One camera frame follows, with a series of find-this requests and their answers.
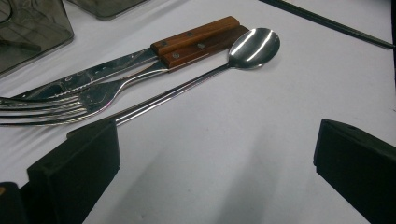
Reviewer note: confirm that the long steel spoon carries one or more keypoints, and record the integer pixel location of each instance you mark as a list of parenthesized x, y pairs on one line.
[(253, 46)]

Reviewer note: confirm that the white table mat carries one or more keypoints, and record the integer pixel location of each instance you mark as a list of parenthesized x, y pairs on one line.
[(218, 155)]

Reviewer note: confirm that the black chopstick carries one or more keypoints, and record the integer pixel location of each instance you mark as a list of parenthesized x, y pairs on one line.
[(327, 22)]

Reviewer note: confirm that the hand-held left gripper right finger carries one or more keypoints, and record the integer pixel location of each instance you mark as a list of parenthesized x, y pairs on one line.
[(358, 168)]

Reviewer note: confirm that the smoky clear plastic bin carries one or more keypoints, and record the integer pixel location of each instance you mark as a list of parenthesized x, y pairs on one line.
[(28, 34), (106, 7)]

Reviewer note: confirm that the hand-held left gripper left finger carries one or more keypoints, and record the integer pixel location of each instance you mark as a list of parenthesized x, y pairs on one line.
[(77, 168)]

